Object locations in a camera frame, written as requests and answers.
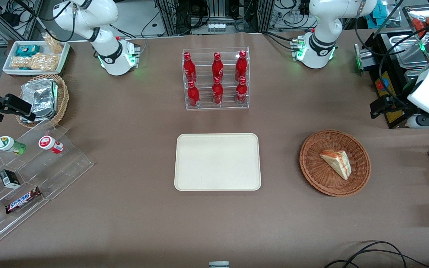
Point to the green lidded drink bottle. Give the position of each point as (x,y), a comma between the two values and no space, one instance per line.
(9,144)

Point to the red cola bottle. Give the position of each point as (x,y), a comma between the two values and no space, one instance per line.
(217,92)
(241,66)
(217,67)
(241,92)
(189,69)
(193,96)

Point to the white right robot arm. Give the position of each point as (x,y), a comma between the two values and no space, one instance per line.
(88,16)

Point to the large steel pan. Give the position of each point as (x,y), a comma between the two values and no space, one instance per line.
(408,56)

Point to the grey box at table edge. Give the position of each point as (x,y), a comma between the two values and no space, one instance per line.
(219,264)

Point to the small black box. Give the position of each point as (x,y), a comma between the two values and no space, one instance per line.
(10,178)

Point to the light wicker basket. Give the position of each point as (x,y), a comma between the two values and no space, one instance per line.
(62,96)

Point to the triangular sandwich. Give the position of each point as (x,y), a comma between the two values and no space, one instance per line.
(337,163)

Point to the clear acrylic stepped display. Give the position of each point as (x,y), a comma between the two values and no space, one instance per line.
(65,163)

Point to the teal packet in background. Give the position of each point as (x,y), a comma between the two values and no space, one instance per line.
(379,15)

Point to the silver device with green light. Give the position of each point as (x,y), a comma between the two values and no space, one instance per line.
(365,57)

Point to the black food warmer machine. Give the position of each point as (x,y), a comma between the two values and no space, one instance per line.
(380,52)

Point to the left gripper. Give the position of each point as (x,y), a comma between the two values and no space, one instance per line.
(394,103)

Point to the red food packet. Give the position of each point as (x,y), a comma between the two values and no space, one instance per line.
(418,24)

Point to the silver foil package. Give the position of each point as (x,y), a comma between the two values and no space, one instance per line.
(41,118)
(39,95)

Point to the cream plastic tray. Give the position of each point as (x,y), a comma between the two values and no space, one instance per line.
(217,162)

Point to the white power strip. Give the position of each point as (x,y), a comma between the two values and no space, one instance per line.
(216,26)

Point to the white rectangular snack tray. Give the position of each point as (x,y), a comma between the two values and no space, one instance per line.
(9,59)

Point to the teal snack packet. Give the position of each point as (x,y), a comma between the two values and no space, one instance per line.
(27,50)

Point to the clear acrylic bottle rack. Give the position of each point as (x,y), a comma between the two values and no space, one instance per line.
(205,104)

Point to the brown wicker basket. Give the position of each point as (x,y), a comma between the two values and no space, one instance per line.
(318,175)

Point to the small clear nut bag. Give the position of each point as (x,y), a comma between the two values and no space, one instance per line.
(53,44)

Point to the red lidded drink bottle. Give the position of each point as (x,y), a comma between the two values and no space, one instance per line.
(50,144)

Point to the steel pan under glass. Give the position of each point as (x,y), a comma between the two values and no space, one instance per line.
(412,76)

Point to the snickers chocolate bar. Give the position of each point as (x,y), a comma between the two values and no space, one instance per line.
(22,201)

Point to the large clear nut bag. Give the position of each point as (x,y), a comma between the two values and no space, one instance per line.
(37,62)

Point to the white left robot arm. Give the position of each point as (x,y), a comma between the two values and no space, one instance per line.
(320,22)

